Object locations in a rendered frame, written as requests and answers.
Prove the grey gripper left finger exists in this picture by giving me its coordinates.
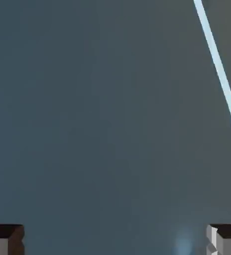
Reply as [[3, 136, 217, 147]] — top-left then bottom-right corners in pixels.
[[0, 224, 25, 255]]

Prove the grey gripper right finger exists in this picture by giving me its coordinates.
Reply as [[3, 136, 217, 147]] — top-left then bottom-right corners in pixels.
[[206, 223, 231, 255]]

